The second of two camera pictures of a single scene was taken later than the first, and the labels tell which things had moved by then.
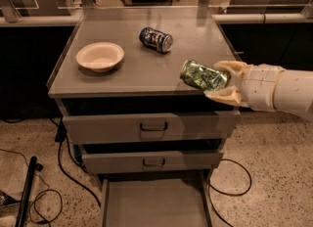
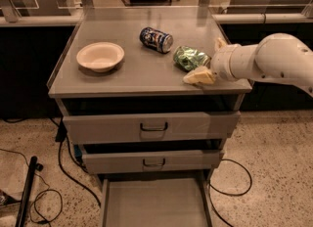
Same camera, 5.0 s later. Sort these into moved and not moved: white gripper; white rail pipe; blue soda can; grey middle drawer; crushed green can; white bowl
Moved: white gripper; crushed green can
Not moved: white rail pipe; grey middle drawer; blue soda can; white bowl
